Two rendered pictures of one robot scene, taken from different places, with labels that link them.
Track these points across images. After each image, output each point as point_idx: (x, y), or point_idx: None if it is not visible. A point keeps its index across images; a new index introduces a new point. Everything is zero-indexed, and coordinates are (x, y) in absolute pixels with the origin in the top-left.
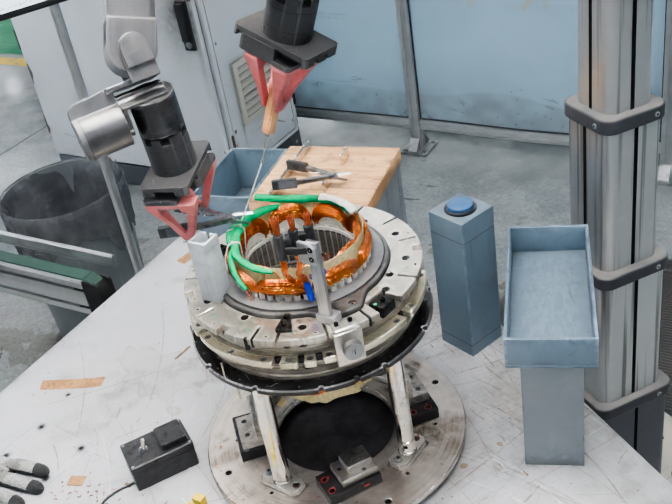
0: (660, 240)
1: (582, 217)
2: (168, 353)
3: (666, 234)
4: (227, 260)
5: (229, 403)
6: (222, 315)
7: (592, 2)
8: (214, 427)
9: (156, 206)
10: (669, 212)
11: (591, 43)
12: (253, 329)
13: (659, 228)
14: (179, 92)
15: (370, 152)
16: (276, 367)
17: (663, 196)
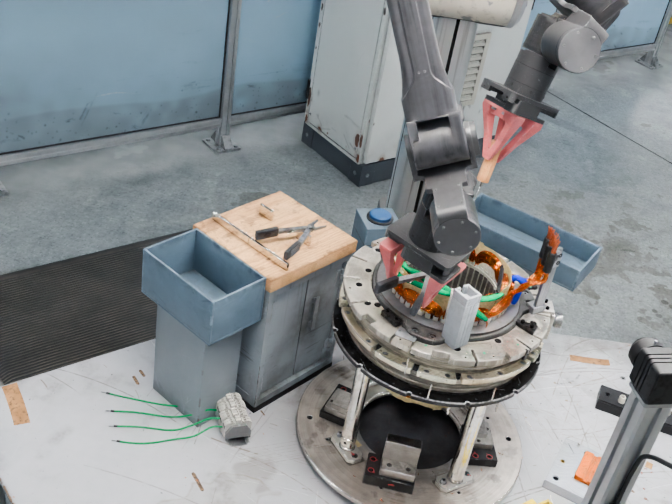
0: (51, 244)
1: (415, 196)
2: (187, 492)
3: (49, 238)
4: (439, 310)
5: (327, 474)
6: (485, 349)
7: (457, 36)
8: (352, 495)
9: (449, 279)
10: (28, 219)
11: (449, 65)
12: (518, 342)
13: (37, 235)
14: None
15: (269, 202)
16: None
17: (6, 207)
